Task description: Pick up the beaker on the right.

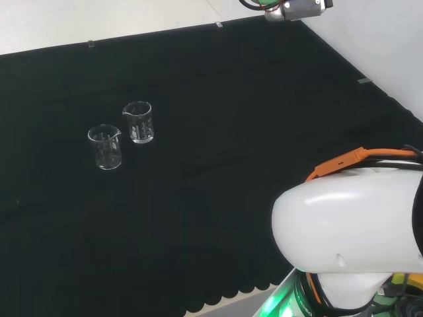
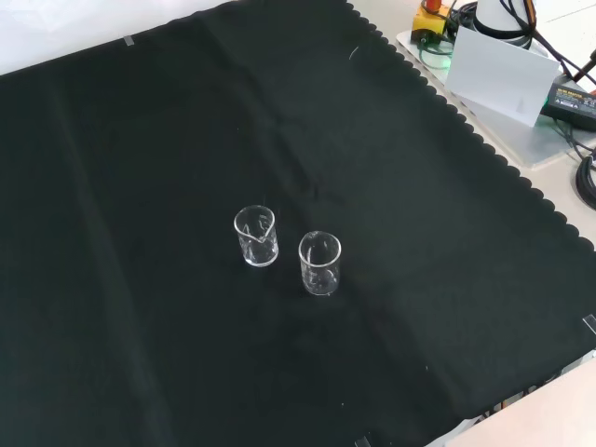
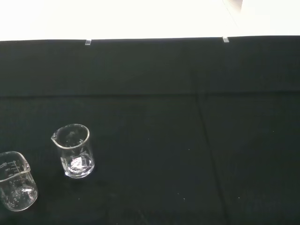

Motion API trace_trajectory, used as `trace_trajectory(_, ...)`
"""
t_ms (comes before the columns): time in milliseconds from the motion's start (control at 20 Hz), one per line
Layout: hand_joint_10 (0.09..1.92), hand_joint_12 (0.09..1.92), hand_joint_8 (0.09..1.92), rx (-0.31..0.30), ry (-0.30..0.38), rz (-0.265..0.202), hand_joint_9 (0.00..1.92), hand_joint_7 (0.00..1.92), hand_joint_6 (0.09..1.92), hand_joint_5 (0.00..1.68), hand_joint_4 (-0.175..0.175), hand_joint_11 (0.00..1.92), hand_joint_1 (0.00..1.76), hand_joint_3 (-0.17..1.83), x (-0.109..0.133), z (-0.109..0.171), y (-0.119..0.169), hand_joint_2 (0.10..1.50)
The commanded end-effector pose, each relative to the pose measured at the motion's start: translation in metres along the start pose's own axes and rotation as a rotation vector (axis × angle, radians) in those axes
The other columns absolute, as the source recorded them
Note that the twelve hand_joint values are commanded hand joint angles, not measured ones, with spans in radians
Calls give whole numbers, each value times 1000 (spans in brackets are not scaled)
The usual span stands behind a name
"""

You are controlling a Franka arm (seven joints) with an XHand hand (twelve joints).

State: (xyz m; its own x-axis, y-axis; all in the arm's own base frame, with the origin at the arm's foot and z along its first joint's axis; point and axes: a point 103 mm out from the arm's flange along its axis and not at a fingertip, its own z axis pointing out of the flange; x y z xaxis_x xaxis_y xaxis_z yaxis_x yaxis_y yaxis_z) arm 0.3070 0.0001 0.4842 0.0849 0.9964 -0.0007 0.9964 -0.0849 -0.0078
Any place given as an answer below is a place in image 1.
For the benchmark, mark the clear glass beaker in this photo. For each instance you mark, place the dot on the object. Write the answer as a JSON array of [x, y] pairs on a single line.
[[105, 152], [138, 125]]

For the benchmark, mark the black bench cloth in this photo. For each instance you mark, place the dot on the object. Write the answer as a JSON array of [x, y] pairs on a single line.
[[198, 198]]

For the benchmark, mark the yellow stop button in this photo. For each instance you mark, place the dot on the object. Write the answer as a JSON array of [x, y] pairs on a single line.
[[400, 278]]

